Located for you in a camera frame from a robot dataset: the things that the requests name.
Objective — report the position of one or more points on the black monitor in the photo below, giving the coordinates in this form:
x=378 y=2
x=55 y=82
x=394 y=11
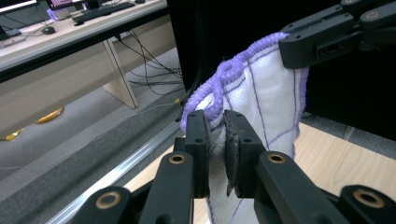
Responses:
x=63 y=3

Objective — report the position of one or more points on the black computer mouse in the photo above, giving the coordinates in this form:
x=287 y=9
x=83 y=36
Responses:
x=48 y=30

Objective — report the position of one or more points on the yellow wrapper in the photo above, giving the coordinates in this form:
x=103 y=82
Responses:
x=49 y=115
x=11 y=135

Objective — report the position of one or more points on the aluminium rail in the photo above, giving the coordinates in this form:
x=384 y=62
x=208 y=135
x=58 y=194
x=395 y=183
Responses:
x=124 y=169

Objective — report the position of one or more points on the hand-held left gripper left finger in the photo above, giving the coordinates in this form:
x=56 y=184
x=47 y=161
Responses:
x=199 y=155

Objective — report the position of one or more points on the light wooden office desk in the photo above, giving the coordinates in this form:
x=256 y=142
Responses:
x=62 y=62

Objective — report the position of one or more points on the white-framed monitor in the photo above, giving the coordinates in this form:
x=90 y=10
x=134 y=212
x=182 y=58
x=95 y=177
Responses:
x=15 y=4

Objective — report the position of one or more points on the black keyboard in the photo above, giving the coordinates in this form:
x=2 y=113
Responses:
x=102 y=11

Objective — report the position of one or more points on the white cloth with purple grid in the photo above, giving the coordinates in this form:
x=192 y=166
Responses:
x=267 y=93

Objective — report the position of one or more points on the black curtain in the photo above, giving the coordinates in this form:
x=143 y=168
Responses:
x=342 y=102

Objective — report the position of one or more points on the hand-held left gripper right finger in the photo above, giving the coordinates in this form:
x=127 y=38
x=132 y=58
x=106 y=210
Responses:
x=244 y=161

